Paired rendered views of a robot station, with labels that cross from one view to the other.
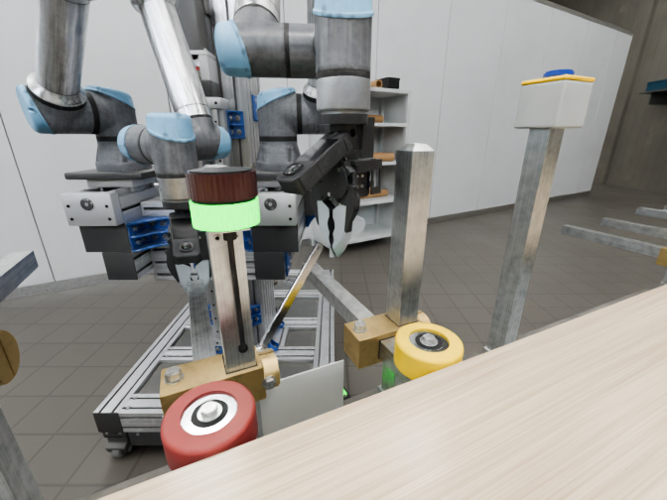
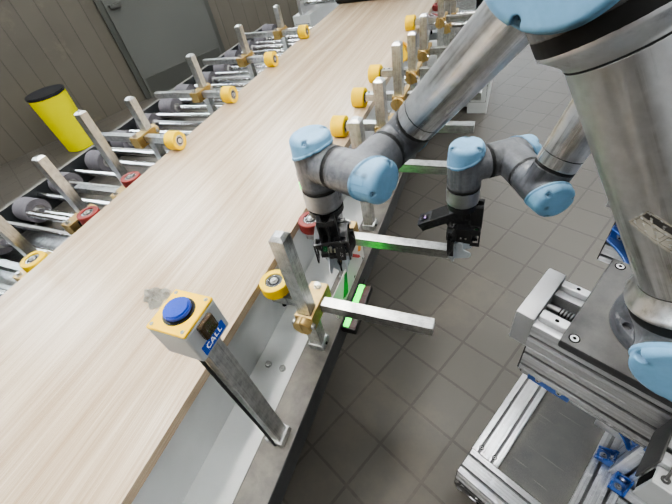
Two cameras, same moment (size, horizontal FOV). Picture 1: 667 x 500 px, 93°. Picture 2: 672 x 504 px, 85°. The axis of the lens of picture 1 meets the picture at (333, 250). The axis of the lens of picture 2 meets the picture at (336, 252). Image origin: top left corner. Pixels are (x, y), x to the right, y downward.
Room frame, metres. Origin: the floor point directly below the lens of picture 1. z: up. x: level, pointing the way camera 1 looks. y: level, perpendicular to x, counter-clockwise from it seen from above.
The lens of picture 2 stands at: (0.97, -0.35, 1.61)
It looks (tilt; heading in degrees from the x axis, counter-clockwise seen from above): 45 degrees down; 145
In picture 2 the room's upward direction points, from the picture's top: 14 degrees counter-clockwise
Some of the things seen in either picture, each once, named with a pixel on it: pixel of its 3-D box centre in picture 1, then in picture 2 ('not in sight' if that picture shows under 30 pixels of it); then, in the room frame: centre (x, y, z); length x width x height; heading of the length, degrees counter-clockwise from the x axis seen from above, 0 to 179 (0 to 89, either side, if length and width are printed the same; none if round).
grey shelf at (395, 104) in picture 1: (357, 173); not in sight; (3.35, -0.26, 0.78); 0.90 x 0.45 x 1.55; 120
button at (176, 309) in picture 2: (558, 77); (178, 310); (0.55, -0.34, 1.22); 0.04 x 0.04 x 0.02
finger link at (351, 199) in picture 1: (344, 202); not in sight; (0.46, -0.02, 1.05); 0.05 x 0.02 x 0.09; 45
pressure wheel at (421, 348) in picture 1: (424, 374); (279, 292); (0.32, -0.12, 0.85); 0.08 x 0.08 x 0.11
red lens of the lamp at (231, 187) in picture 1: (222, 184); not in sight; (0.29, 0.10, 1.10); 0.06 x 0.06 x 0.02
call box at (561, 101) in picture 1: (551, 106); (190, 326); (0.55, -0.34, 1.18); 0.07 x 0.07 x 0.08; 25
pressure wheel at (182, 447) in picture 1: (216, 453); (314, 230); (0.22, 0.11, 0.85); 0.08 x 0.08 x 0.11
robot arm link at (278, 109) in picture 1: (279, 112); not in sight; (1.05, 0.16, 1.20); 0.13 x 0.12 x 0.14; 95
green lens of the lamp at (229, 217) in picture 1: (225, 210); not in sight; (0.29, 0.10, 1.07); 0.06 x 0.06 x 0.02
